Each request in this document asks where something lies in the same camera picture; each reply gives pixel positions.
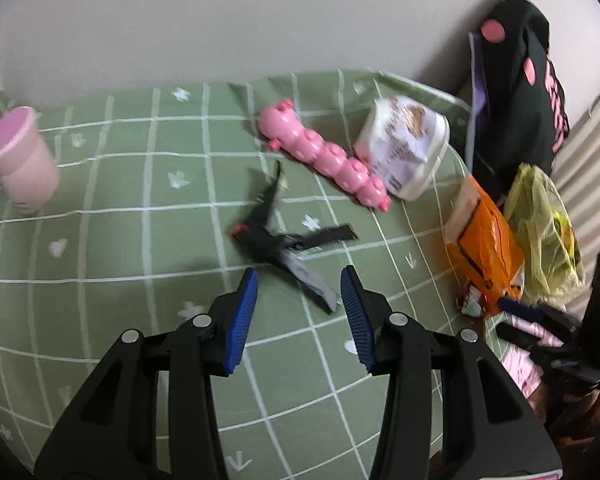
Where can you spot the green checked tablecloth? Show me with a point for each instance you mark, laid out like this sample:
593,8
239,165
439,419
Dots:
130,210

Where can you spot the yellow plastic bag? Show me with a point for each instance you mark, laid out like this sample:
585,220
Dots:
545,240

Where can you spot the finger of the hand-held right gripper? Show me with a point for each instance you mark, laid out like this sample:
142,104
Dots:
522,309
530,339

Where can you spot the dark red cloth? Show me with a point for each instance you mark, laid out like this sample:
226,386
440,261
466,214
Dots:
580,425

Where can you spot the black bag with pink dots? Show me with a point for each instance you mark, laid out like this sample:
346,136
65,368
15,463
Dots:
510,100

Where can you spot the pink cloth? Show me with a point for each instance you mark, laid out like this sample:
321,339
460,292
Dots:
522,372

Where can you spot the pink segmented toy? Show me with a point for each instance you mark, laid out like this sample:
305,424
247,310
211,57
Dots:
325,157

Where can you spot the small crumpled wrapper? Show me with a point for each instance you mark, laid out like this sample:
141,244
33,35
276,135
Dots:
470,304

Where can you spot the white noodle cup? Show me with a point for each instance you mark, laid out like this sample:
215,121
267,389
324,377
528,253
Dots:
405,145

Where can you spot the orange snack bag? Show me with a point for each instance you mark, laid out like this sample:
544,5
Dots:
485,245

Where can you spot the striped white bedding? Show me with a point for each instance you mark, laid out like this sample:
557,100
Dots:
595,150

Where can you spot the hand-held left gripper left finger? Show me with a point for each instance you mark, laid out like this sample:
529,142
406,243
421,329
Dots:
240,320

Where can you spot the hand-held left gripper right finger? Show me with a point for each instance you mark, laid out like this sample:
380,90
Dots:
357,320

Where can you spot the pink plastic cup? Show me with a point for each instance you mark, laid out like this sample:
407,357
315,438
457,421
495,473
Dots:
25,170

